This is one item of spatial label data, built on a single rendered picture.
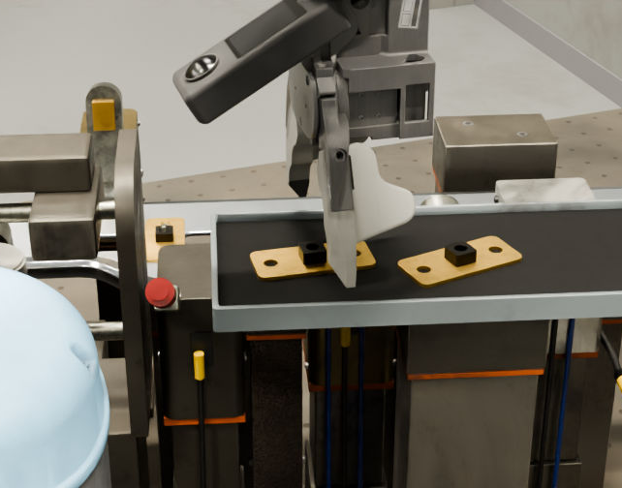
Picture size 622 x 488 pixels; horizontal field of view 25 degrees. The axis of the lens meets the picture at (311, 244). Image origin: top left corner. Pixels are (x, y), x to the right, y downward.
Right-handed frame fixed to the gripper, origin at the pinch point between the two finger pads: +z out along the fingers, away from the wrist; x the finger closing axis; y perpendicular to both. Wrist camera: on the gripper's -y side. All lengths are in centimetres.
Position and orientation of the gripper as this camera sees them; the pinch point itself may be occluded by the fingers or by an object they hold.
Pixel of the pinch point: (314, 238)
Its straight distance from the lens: 98.0
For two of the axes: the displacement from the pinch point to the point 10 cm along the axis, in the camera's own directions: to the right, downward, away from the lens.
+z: 0.0, 8.8, 4.8
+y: 9.7, -1.2, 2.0
